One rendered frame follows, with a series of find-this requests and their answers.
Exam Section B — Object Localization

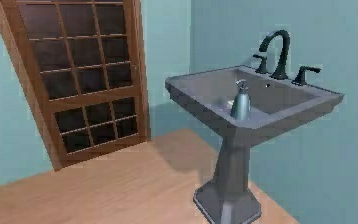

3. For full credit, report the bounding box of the grey soap dispenser bottle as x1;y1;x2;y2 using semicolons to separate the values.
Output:
229;78;252;121

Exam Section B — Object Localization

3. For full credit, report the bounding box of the brown wooden glass-paned door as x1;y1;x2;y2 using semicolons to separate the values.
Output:
0;0;152;172

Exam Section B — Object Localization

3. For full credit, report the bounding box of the black curved faucet spout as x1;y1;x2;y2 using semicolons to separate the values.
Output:
258;29;292;81

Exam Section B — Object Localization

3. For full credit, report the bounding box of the grey pedestal sink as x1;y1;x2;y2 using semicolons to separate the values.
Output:
164;64;345;224

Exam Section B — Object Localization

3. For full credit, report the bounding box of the black faucet handle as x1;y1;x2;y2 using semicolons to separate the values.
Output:
252;53;270;75
291;65;322;87

